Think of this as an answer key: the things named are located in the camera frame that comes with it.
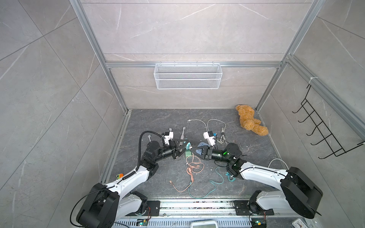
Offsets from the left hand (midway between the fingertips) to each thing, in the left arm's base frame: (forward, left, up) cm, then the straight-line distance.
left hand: (190, 143), depth 71 cm
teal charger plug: (0, +1, 0) cm, 1 cm away
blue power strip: (+12, -9, -22) cm, 26 cm away
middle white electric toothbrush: (+7, +11, -1) cm, 13 cm away
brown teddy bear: (+21, -40, -11) cm, 47 cm away
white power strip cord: (+1, -59, -26) cm, 64 cm away
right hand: (-5, -1, 0) cm, 6 cm away
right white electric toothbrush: (+19, +5, -24) cm, 31 cm away
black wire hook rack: (-9, -63, +7) cm, 64 cm away
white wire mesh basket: (+53, -11, +5) cm, 54 cm away
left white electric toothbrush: (+20, +29, -23) cm, 42 cm away
